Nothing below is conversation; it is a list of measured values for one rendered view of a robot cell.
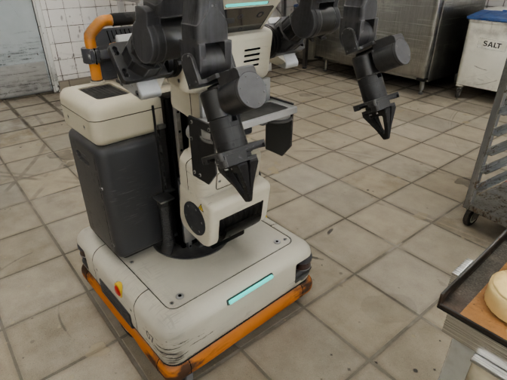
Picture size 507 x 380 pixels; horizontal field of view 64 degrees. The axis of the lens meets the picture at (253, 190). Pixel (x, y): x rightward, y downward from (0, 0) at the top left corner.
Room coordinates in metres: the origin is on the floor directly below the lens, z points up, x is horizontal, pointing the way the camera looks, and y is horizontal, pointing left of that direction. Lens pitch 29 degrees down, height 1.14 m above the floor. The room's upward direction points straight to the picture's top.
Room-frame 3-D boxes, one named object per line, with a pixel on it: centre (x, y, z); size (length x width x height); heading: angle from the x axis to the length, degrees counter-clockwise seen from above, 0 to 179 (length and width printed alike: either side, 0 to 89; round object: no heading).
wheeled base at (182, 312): (1.20, 0.22, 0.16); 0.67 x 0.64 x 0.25; 42
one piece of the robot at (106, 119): (1.27, 0.29, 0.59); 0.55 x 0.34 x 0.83; 132
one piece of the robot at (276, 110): (0.99, 0.03, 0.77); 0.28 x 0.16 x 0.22; 132
